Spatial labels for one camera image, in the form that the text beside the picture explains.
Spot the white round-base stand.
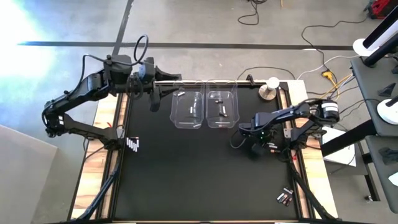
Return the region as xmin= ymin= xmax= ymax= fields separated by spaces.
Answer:
xmin=376 ymin=95 xmax=398 ymax=126
xmin=353 ymin=14 xmax=398 ymax=57

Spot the yellow extension cord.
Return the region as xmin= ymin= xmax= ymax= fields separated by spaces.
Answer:
xmin=310 ymin=70 xmax=354 ymax=113

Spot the red tool bag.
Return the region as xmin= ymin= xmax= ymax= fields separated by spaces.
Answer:
xmin=364 ymin=0 xmax=393 ymax=20

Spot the dark grey side table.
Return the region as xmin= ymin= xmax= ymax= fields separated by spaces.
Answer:
xmin=364 ymin=135 xmax=398 ymax=215
xmin=350 ymin=57 xmax=398 ymax=138

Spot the black bracket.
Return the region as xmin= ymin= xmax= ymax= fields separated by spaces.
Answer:
xmin=378 ymin=82 xmax=397 ymax=98

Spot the black cloth bundle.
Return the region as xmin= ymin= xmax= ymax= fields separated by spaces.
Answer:
xmin=379 ymin=147 xmax=398 ymax=166

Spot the black stand pole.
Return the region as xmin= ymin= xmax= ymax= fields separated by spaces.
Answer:
xmin=363 ymin=39 xmax=398 ymax=68

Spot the grey cabinet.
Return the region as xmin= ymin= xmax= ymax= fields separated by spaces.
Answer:
xmin=0 ymin=124 xmax=59 ymax=224

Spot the black aluminium table frame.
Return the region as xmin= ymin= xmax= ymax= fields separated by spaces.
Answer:
xmin=70 ymin=79 xmax=339 ymax=224

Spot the white paper sheet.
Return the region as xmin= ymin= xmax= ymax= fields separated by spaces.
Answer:
xmin=322 ymin=126 xmax=358 ymax=168

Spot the white floor cable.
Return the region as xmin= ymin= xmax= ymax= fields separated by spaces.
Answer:
xmin=297 ymin=55 xmax=360 ymax=81

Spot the black diagonal frame strut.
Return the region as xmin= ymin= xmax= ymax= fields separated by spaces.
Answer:
xmin=74 ymin=166 xmax=121 ymax=222
xmin=289 ymin=157 xmax=332 ymax=221

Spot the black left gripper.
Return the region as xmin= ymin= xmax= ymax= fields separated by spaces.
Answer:
xmin=141 ymin=65 xmax=172 ymax=113

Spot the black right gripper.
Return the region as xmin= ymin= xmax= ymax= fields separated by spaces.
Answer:
xmin=238 ymin=123 xmax=274 ymax=161

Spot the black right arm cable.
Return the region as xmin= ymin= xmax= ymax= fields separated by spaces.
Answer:
xmin=229 ymin=130 xmax=249 ymax=149

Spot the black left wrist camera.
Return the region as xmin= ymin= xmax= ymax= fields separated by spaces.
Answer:
xmin=138 ymin=57 xmax=156 ymax=82

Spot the black table crossbar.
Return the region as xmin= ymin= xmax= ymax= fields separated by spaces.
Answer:
xmin=320 ymin=119 xmax=377 ymax=157

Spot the black floor cable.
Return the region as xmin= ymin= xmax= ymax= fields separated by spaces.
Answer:
xmin=237 ymin=0 xmax=269 ymax=26
xmin=237 ymin=65 xmax=296 ymax=81
xmin=300 ymin=19 xmax=371 ymax=74

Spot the clear plastic bin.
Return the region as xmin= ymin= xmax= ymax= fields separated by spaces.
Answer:
xmin=169 ymin=80 xmax=206 ymax=129
xmin=205 ymin=79 xmax=241 ymax=129

